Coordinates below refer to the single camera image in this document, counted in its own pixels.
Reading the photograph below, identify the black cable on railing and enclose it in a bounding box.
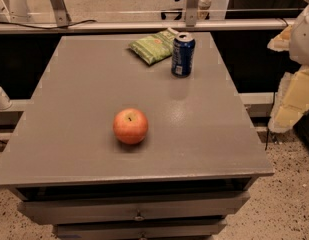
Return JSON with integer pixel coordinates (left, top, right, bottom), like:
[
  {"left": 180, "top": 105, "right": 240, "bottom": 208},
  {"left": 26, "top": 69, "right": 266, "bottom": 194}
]
[{"left": 0, "top": 19, "right": 98, "bottom": 30}]

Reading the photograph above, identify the blue pepsi can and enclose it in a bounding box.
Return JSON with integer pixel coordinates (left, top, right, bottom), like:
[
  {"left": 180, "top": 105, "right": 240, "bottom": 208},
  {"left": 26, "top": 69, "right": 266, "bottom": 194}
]
[{"left": 171, "top": 32, "right": 196, "bottom": 78}]

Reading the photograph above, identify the metal bracket post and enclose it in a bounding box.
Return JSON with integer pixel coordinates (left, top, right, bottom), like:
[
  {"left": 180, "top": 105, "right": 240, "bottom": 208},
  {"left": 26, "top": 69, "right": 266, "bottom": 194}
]
[
  {"left": 185, "top": 0, "right": 198, "bottom": 27},
  {"left": 50, "top": 0, "right": 71, "bottom": 27}
]

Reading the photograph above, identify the red apple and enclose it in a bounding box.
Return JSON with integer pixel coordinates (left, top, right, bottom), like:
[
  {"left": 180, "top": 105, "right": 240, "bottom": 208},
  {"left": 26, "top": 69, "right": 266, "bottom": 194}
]
[{"left": 113, "top": 108, "right": 148, "bottom": 145}]

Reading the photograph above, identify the metal railing bar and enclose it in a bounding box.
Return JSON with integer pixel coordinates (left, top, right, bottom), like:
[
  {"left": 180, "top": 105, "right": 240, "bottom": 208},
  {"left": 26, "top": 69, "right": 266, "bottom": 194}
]
[{"left": 0, "top": 18, "right": 295, "bottom": 34}]

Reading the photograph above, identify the white cylinder at left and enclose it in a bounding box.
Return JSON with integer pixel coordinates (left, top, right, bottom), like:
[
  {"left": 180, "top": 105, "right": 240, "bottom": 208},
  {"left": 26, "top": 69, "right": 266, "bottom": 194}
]
[{"left": 0, "top": 86, "right": 12, "bottom": 110}]

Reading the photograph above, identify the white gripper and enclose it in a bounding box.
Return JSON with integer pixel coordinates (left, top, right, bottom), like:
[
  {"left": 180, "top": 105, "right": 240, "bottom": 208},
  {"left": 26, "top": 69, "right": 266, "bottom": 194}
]
[{"left": 267, "top": 4, "right": 309, "bottom": 133}]

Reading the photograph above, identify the top grey drawer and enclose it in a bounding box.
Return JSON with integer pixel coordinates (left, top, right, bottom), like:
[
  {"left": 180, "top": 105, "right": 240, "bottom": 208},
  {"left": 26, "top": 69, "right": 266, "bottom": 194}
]
[{"left": 18, "top": 191, "right": 250, "bottom": 225}]

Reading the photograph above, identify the metal bracket post centre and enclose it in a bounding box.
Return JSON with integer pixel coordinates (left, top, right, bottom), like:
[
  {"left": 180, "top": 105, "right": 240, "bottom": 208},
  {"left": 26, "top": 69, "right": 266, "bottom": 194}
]
[{"left": 185, "top": 0, "right": 198, "bottom": 27}]

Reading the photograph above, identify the lower grey drawer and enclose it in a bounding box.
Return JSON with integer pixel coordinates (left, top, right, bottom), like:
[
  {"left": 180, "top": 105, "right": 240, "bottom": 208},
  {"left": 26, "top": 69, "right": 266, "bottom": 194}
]
[{"left": 54, "top": 219, "right": 226, "bottom": 240}]

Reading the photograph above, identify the metal bracket post left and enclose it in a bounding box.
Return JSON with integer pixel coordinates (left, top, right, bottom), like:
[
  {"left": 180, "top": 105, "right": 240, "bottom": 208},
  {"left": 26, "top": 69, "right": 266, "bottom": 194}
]
[{"left": 50, "top": 0, "right": 71, "bottom": 27}]

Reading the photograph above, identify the green chip bag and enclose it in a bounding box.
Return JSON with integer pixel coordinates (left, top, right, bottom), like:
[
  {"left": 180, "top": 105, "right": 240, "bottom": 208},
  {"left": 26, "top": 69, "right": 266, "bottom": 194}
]
[{"left": 129, "top": 28, "right": 178, "bottom": 65}]

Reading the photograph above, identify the grey drawer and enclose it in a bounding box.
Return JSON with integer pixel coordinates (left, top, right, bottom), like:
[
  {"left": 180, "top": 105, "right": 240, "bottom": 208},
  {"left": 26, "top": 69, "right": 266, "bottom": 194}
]
[
  {"left": 18, "top": 191, "right": 250, "bottom": 225},
  {"left": 54, "top": 219, "right": 226, "bottom": 240}
]

